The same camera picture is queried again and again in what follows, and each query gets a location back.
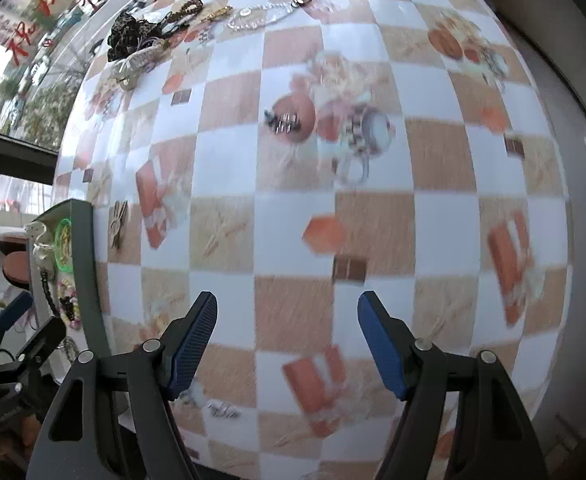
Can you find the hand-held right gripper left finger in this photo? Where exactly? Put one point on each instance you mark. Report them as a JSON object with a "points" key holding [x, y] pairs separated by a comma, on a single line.
{"points": [[190, 355]]}

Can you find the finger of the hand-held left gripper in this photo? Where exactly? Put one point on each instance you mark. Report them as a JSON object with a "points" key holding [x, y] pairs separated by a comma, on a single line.
{"points": [[15, 307], [48, 332]]}

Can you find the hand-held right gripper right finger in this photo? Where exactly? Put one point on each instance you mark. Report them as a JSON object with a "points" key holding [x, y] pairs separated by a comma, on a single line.
{"points": [[383, 347]]}

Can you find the grey jewelry tray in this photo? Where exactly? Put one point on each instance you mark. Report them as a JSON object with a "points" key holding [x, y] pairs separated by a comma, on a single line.
{"points": [[87, 260]]}

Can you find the white jewelry holder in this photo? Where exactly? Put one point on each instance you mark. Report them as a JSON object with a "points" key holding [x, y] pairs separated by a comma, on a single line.
{"points": [[40, 250]]}

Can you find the person's left hand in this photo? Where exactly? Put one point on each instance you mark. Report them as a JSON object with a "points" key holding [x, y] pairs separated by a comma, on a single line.
{"points": [[8, 437]]}

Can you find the brown round seat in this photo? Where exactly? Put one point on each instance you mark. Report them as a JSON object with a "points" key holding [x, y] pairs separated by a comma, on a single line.
{"points": [[15, 265]]}

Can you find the small silver earrings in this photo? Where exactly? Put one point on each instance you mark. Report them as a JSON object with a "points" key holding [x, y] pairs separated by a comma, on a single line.
{"points": [[220, 408]]}

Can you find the wooden hair clip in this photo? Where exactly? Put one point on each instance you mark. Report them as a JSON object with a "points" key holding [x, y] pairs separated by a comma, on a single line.
{"points": [[118, 225]]}

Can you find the checkered printed tablecloth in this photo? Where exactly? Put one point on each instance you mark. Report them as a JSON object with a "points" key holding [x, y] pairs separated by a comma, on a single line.
{"points": [[293, 240]]}

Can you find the small dark metal hair clip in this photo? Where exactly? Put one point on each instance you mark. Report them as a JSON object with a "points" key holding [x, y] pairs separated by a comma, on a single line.
{"points": [[285, 121]]}

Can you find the white lace hair band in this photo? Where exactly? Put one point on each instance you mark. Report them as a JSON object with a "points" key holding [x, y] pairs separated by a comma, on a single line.
{"points": [[135, 67]]}

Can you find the dark fabric scrunchie pile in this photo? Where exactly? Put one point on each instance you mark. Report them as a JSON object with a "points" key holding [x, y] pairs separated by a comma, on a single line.
{"points": [[128, 35]]}

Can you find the gold hair clip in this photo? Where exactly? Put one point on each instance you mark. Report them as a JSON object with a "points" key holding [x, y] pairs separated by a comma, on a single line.
{"points": [[218, 13]]}

